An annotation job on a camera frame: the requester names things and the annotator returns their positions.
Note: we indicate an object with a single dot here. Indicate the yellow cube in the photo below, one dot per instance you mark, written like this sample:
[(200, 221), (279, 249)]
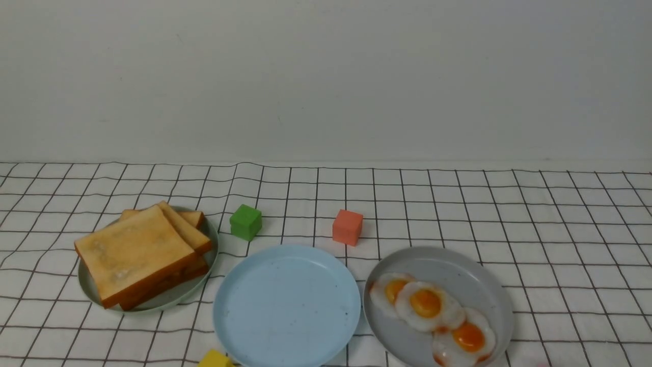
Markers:
[(214, 358)]

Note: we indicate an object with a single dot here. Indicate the fried egg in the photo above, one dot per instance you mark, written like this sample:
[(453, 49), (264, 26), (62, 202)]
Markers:
[(385, 289), (470, 344), (428, 308)]

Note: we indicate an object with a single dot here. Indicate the light blue plate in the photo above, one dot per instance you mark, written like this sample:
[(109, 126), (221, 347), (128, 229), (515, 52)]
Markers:
[(290, 305)]

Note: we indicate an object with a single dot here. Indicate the grey plate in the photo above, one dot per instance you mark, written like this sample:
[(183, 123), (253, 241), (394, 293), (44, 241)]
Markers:
[(468, 282)]

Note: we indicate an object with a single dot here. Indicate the green cube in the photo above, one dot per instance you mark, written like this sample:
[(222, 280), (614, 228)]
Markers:
[(246, 222)]

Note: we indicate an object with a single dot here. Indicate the orange cube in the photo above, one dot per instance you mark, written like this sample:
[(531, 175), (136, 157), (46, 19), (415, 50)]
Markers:
[(347, 227)]

